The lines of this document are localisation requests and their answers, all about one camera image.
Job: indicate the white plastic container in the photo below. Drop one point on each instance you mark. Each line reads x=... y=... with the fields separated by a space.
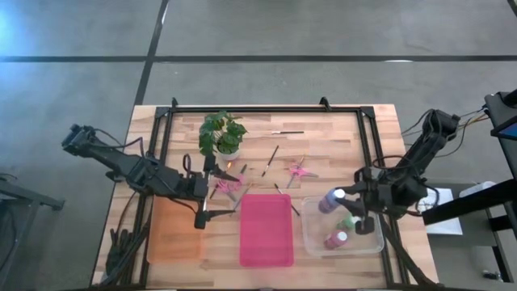
x=478 y=188

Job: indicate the black aluminium table frame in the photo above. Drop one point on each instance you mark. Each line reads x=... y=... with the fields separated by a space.
x=262 y=109

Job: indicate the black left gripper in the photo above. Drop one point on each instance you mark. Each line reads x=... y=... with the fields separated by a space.
x=192 y=186

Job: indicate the blue screen tablet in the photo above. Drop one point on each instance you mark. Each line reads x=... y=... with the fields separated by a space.
x=509 y=131

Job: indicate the black brush silver ferrule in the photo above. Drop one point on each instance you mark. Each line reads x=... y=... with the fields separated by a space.
x=291 y=132
x=271 y=158

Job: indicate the orange translucent plastic bin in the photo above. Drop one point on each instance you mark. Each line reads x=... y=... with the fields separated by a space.
x=173 y=238

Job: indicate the pink translucent plastic bin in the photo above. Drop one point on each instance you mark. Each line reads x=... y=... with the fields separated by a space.
x=266 y=234

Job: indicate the small black floor device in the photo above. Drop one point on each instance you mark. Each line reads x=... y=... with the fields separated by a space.
x=493 y=275

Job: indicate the white paper sheet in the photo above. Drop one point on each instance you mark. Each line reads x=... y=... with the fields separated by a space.
x=444 y=226

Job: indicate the grey metal stand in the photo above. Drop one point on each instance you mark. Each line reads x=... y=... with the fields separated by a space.
x=24 y=198

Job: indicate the red paint bottle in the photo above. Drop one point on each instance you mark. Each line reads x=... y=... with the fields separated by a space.
x=335 y=239

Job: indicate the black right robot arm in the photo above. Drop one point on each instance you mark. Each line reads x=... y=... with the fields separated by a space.
x=432 y=133

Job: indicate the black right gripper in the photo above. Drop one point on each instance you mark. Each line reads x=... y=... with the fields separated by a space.
x=385 y=194

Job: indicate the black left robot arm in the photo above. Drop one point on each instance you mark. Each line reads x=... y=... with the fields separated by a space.
x=121 y=163

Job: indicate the black spoolie brush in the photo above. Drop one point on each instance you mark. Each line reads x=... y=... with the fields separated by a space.
x=284 y=196

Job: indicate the clear plastic bin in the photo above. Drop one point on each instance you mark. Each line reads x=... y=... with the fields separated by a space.
x=363 y=246

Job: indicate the black side desk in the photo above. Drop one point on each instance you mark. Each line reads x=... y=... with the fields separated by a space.
x=464 y=202

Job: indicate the purple paint bottle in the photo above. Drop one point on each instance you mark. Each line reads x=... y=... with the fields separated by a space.
x=329 y=201

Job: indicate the potted green plant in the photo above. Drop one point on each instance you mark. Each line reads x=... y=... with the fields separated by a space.
x=222 y=133

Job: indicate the green paint bottle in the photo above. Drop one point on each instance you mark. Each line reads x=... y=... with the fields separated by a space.
x=346 y=223

